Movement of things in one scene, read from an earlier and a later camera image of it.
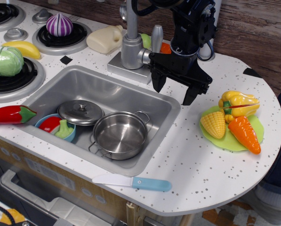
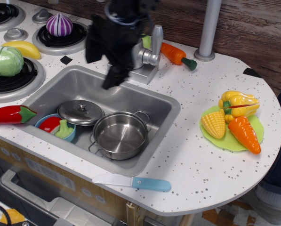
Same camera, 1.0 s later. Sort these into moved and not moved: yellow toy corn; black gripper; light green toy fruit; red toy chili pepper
Moved: black gripper
Not moved: yellow toy corn; light green toy fruit; red toy chili pepper
